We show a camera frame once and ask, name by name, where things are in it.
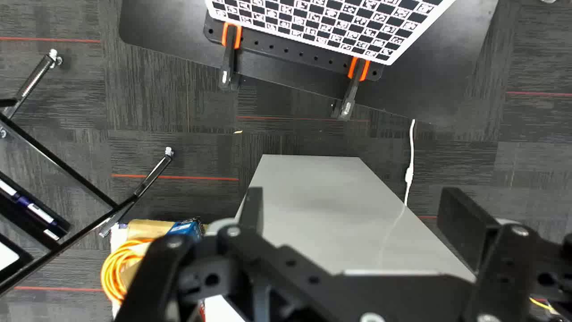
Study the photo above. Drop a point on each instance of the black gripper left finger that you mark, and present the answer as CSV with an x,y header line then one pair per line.
x,y
259,281

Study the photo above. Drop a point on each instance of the left orange-handled clamp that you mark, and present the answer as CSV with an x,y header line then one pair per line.
x,y
231,41

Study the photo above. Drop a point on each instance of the black metal frame stand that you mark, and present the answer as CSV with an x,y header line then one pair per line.
x,y
47,204

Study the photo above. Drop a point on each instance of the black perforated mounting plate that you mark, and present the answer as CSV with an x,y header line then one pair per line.
x,y
288,50

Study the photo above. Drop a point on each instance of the right orange-handled clamp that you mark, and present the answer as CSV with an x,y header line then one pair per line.
x,y
356,73

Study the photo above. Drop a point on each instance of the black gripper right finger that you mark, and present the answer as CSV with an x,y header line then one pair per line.
x,y
519,273

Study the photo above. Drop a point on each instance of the orange-handled clamp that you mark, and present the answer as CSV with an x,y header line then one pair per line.
x,y
231,41
356,73

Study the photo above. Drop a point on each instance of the checkered calibration board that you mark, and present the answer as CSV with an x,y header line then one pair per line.
x,y
377,30

